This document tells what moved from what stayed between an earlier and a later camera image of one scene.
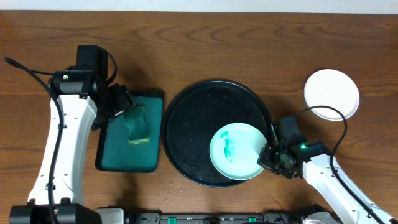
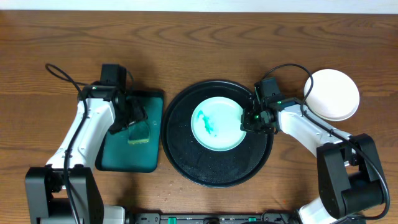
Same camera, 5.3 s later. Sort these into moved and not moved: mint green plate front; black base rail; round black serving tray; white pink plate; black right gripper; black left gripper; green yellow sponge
Moved: black right gripper; mint green plate front; black left gripper
Not moved: white pink plate; green yellow sponge; round black serving tray; black base rail
